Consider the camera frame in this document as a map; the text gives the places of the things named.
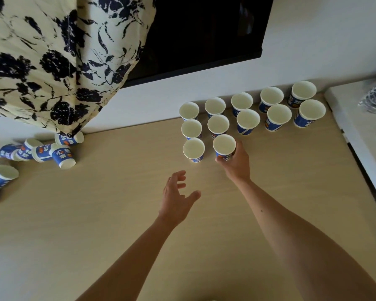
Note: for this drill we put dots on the person's left hand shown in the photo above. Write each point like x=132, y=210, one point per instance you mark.
x=174, y=206

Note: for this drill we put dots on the person's right hand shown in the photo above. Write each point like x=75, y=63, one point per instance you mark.
x=238, y=167

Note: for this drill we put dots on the blue white paper cup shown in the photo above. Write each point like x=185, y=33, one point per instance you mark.
x=224, y=145

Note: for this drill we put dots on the grid of paper cups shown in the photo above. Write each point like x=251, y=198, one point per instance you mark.
x=193, y=148

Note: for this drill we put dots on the pile of paper cups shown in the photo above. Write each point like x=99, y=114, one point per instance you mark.
x=62, y=156

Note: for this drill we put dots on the person's right forearm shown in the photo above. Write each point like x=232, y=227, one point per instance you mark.
x=300, y=247

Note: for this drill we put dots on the person's left forearm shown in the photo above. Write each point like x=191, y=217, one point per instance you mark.
x=128, y=266

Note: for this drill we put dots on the white cabinet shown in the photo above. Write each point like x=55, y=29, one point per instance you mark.
x=347, y=122

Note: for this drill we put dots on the black television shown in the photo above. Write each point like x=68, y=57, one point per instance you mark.
x=206, y=28

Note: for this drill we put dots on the cream floral cloth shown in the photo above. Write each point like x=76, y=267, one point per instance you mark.
x=34, y=43

